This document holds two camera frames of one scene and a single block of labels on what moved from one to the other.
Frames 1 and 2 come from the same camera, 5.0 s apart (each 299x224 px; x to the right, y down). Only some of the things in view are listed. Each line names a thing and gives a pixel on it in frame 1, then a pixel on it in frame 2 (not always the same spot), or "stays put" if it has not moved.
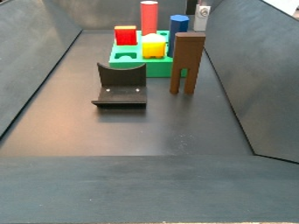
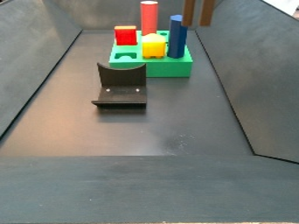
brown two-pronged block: [188, 46] -> [205, 15]
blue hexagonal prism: [177, 25] stays put
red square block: [125, 35] stays put
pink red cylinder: [148, 16] stays put
